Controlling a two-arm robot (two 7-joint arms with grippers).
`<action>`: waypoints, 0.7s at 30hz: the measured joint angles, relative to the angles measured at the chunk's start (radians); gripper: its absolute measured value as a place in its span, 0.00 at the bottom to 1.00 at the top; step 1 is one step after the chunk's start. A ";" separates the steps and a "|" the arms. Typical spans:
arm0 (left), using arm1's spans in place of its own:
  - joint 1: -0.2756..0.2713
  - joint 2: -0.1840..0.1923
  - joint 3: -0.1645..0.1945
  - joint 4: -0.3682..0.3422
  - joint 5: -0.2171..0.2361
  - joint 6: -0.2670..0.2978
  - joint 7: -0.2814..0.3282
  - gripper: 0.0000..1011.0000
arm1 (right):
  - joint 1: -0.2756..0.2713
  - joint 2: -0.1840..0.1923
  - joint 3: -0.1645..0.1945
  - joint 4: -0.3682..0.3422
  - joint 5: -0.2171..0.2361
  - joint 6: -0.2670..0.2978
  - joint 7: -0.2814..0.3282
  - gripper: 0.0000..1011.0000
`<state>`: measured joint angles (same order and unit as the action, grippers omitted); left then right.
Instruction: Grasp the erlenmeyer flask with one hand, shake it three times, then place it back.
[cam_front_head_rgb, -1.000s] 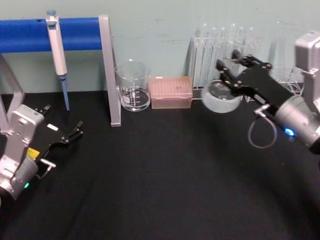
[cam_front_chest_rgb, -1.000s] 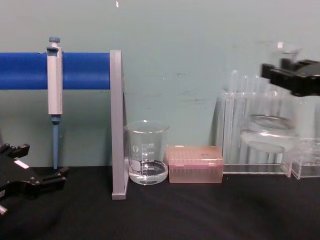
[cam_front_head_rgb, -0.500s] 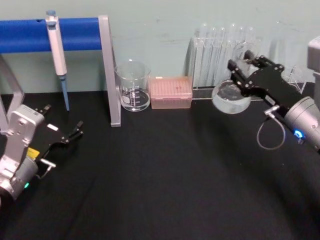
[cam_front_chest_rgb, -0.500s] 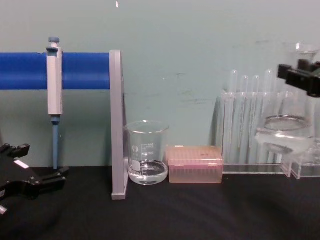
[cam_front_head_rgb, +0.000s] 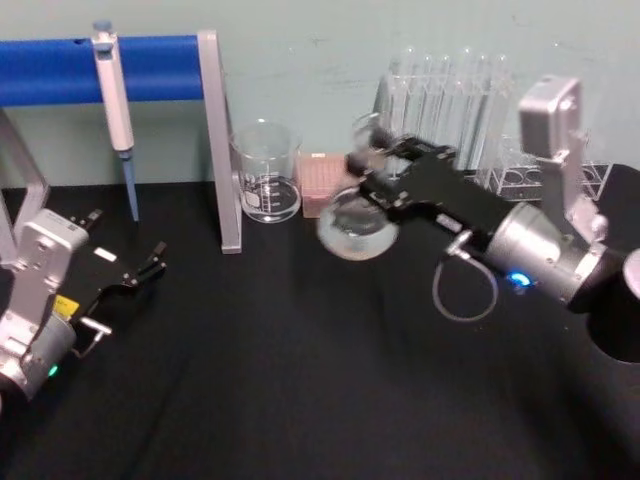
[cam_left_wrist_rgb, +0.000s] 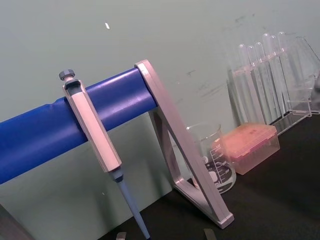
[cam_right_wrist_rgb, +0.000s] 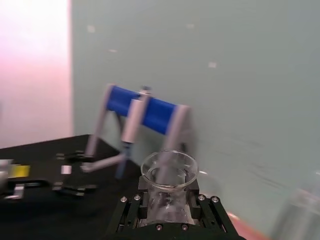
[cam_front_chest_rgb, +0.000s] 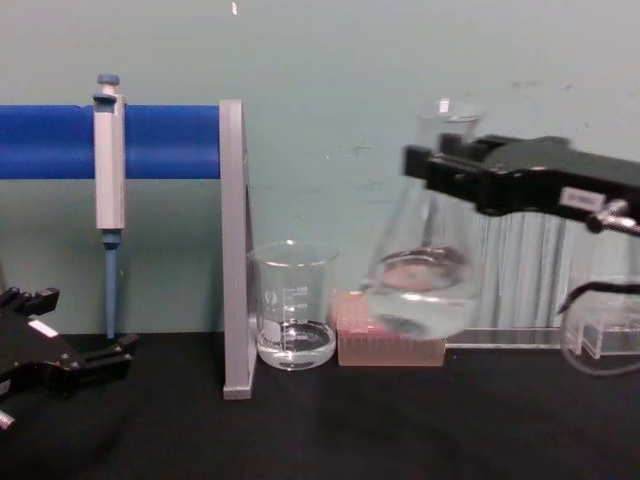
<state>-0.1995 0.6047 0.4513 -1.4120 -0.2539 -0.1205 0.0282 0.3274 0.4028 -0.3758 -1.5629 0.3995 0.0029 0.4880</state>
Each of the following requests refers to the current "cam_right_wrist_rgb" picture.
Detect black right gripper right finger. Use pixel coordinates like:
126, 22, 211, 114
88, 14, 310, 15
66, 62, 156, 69
185, 179, 237, 237

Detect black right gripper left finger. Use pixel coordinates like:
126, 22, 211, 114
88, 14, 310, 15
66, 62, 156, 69
113, 175, 151, 237

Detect clear glass flask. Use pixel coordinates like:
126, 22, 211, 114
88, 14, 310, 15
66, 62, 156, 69
140, 149, 200, 226

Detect black clamp with white square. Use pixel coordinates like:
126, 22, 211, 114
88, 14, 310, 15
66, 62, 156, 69
51, 151, 98, 199

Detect black table cloth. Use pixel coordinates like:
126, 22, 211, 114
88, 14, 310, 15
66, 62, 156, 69
0, 134, 266, 240

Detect clear glass beaker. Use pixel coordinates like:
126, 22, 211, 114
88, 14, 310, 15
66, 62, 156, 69
273, 170, 320, 240

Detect grey metal cylinder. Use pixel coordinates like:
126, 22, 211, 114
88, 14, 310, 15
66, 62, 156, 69
121, 98, 149, 145

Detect grey stand with blue roller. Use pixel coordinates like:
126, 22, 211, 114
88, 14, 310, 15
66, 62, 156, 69
80, 83, 194, 181

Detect silver device with yellow label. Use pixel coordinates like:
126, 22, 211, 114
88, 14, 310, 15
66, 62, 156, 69
0, 158, 31, 201

